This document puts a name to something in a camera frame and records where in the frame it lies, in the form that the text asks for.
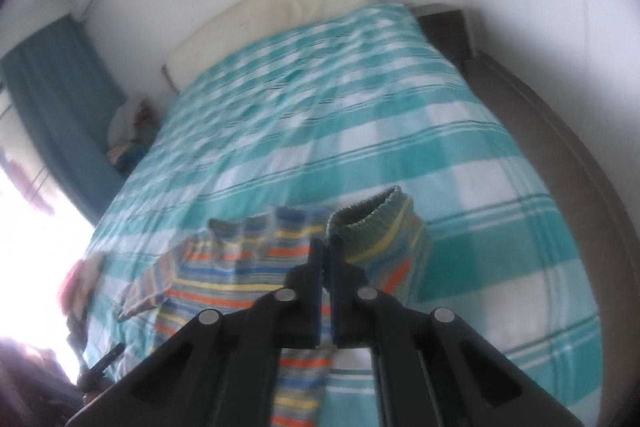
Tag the striped knit sweater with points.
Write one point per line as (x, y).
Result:
(228, 265)

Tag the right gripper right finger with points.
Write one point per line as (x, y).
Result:
(431, 369)

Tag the cream padded headboard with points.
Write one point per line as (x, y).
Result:
(243, 23)

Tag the pile of clothes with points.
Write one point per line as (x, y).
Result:
(130, 134)

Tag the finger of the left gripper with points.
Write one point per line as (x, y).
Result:
(93, 377)

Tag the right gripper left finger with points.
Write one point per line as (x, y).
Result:
(219, 369)

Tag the dark wooden nightstand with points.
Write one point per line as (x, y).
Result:
(444, 26)

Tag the white wardrobe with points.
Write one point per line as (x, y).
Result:
(580, 56)

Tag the teal plaid bedspread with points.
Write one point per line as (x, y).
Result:
(336, 112)

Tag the red cloth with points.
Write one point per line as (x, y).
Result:
(79, 284)

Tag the teal curtain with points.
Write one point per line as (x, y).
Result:
(66, 100)

